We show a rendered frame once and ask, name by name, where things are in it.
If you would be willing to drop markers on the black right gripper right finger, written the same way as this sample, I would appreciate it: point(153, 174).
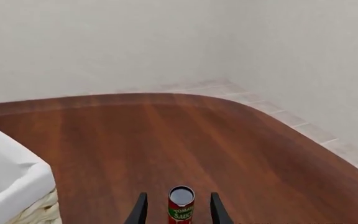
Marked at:
point(221, 212)

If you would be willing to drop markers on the wicker basket with white liner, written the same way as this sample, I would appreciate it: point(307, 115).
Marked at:
point(11, 177)

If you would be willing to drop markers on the red tomato sauce tin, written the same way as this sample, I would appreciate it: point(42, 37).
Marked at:
point(181, 210)

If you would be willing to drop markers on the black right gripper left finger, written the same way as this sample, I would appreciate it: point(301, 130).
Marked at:
point(138, 211)

